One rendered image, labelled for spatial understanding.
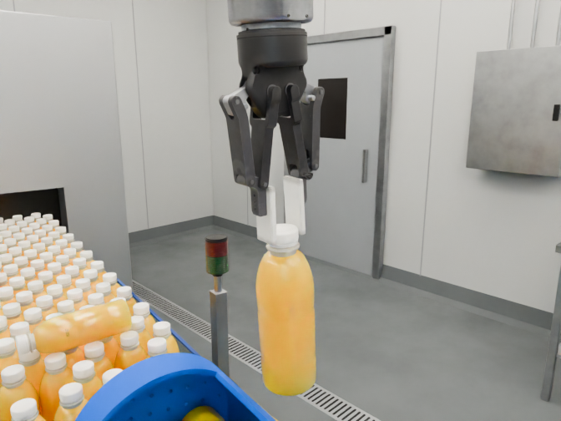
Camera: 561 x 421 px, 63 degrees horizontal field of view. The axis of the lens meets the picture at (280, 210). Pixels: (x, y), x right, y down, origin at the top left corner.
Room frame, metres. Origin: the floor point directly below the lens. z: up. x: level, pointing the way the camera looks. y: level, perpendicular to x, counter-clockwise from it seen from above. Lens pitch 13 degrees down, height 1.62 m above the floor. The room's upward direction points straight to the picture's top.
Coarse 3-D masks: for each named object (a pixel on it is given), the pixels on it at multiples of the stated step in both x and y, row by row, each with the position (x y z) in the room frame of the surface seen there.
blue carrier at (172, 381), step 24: (144, 360) 0.63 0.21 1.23; (168, 360) 0.63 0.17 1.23; (192, 360) 0.65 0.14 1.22; (120, 384) 0.58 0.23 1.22; (144, 384) 0.57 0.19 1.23; (168, 384) 0.65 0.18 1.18; (192, 384) 0.67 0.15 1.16; (216, 384) 0.70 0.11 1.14; (96, 408) 0.56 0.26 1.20; (120, 408) 0.60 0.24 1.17; (144, 408) 0.62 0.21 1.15; (168, 408) 0.65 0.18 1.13; (192, 408) 0.67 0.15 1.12; (216, 408) 0.70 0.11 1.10; (240, 408) 0.68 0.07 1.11
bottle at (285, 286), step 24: (264, 264) 0.52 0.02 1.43; (288, 264) 0.51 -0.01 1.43; (264, 288) 0.51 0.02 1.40; (288, 288) 0.50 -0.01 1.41; (312, 288) 0.52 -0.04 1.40; (264, 312) 0.52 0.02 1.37; (288, 312) 0.50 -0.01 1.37; (312, 312) 0.53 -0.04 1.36; (264, 336) 0.52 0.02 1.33; (288, 336) 0.51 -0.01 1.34; (312, 336) 0.53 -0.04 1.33; (264, 360) 0.53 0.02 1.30; (288, 360) 0.51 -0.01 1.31; (312, 360) 0.53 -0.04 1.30; (288, 384) 0.51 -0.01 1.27; (312, 384) 0.53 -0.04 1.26
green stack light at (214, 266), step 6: (210, 258) 1.17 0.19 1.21; (216, 258) 1.17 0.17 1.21; (222, 258) 1.17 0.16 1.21; (228, 258) 1.20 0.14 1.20; (210, 264) 1.17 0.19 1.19; (216, 264) 1.17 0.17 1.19; (222, 264) 1.17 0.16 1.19; (228, 264) 1.19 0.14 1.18; (210, 270) 1.17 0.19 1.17; (216, 270) 1.17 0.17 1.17; (222, 270) 1.17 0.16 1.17; (228, 270) 1.19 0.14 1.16
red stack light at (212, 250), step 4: (208, 244) 1.17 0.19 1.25; (212, 244) 1.17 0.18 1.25; (216, 244) 1.17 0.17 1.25; (220, 244) 1.17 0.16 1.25; (224, 244) 1.18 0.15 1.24; (208, 248) 1.18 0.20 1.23; (212, 248) 1.17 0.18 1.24; (216, 248) 1.17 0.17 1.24; (220, 248) 1.17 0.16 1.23; (224, 248) 1.18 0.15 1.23; (228, 248) 1.20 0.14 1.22; (208, 252) 1.18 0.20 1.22; (212, 252) 1.17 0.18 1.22; (216, 252) 1.17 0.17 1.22; (220, 252) 1.17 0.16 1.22; (224, 252) 1.18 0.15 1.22; (228, 252) 1.20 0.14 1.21; (212, 256) 1.17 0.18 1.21; (216, 256) 1.17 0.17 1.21; (220, 256) 1.17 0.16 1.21
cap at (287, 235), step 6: (276, 228) 0.53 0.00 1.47; (282, 228) 0.53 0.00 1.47; (288, 228) 0.53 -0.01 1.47; (294, 228) 0.53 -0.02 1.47; (276, 234) 0.52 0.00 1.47; (282, 234) 0.51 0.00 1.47; (288, 234) 0.52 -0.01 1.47; (294, 234) 0.52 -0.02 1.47; (282, 240) 0.51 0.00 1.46; (288, 240) 0.52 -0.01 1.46; (294, 240) 0.52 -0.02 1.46; (276, 246) 0.52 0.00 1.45; (282, 246) 0.52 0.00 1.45; (288, 246) 0.52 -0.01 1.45
